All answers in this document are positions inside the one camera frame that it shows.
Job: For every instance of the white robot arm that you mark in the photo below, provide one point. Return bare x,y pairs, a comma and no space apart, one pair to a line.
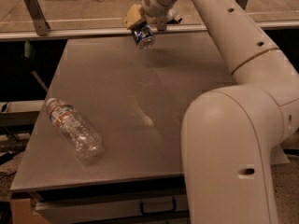
228,134

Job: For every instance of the left metal bracket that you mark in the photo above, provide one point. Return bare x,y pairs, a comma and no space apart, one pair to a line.
37,16

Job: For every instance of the blue pepsi can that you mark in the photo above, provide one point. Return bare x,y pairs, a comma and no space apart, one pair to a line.
143,36

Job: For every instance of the middle metal bracket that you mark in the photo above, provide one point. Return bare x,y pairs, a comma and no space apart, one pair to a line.
161,23

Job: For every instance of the horizontal metal rail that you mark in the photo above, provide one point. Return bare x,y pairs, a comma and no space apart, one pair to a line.
110,32

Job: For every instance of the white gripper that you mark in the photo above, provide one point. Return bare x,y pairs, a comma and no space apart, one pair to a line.
151,4

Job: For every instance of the clear plastic water bottle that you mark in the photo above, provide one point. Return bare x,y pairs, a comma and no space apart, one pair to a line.
84,140

